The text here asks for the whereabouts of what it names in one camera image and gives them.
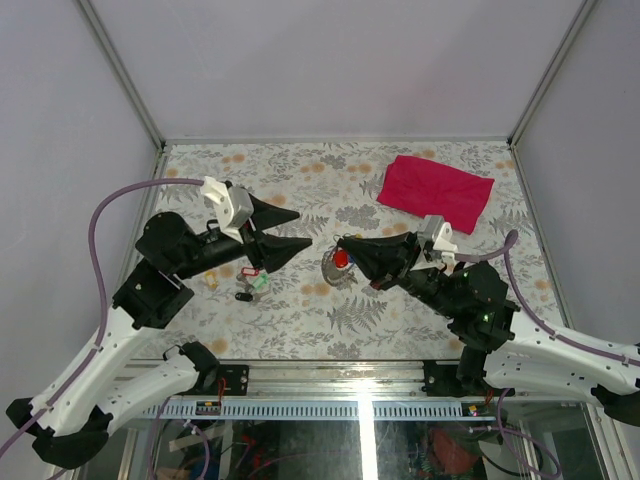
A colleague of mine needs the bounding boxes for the silver loose keys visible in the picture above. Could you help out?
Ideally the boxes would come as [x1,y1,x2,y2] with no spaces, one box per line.
[239,281,271,303]

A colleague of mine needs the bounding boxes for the aluminium mounting rail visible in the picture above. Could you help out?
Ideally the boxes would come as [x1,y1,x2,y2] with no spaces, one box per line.
[124,358,612,400]

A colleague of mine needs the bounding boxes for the pink folded cloth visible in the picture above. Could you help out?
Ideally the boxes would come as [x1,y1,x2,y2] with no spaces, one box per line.
[377,155,494,235]

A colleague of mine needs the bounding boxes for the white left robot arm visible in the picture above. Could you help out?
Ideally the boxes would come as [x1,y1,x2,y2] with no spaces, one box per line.
[6,187,312,470]

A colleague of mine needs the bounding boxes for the metal key organiser with rings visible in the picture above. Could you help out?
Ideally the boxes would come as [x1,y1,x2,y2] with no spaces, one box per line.
[320,234,357,291]

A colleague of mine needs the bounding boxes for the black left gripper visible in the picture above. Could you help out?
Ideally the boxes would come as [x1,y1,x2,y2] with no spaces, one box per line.
[176,192,315,282]

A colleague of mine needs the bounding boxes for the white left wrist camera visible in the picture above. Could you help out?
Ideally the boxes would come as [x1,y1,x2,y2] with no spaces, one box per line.
[200,176,254,243]

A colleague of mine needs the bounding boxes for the white slotted cable duct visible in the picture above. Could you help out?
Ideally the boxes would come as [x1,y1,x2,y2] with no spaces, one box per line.
[140,398,495,422]

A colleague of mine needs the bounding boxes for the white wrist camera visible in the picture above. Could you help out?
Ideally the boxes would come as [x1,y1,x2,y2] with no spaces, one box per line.
[417,215,458,253]
[200,176,254,243]

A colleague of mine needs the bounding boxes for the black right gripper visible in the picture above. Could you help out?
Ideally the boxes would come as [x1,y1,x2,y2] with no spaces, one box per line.
[337,230,461,319]

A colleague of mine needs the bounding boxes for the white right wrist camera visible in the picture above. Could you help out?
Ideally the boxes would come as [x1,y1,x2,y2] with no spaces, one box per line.
[417,215,458,253]

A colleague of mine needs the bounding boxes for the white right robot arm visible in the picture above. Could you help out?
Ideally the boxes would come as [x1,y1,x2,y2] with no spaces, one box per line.
[337,233,639,426]

